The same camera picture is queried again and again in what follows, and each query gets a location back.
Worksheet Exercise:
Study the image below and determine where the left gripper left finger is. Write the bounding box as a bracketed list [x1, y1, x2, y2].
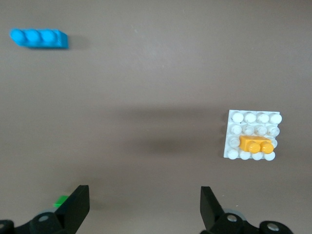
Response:
[0, 184, 90, 234]

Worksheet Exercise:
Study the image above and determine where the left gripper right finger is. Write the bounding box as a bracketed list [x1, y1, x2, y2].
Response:
[199, 186, 293, 234]

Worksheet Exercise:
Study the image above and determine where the yellow two-stud block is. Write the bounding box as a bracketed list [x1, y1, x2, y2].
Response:
[238, 135, 274, 155]

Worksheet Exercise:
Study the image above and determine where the white studded base plate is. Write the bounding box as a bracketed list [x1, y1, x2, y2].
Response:
[223, 109, 283, 161]

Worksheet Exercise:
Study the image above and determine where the green two-stud block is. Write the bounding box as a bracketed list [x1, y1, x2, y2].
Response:
[53, 195, 69, 208]

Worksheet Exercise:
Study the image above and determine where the blue three-stud block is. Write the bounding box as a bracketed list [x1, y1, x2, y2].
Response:
[9, 28, 69, 49]

